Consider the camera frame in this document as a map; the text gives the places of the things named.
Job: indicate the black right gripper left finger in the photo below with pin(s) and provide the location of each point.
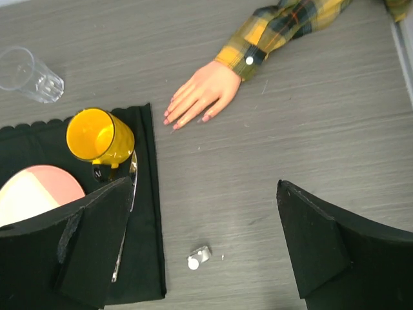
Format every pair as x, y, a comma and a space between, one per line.
64, 258

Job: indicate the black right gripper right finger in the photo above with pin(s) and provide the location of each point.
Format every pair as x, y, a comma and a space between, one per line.
342, 260

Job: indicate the white nail polish bottle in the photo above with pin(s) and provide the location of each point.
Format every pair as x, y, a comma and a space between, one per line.
198, 257

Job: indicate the mannequin hand with painted nails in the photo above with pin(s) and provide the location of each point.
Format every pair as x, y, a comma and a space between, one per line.
207, 92

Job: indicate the black cloth placemat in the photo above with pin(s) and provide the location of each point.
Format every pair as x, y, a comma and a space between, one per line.
142, 271

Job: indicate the pink and cream plate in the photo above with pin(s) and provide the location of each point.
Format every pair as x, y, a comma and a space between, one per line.
36, 190

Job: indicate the silver table knife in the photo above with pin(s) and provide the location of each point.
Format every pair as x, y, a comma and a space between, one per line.
133, 176

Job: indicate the yellow mug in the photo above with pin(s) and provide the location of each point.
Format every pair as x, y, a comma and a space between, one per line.
98, 137

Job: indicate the clear plastic cup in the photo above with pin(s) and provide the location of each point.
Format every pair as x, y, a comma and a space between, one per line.
22, 72

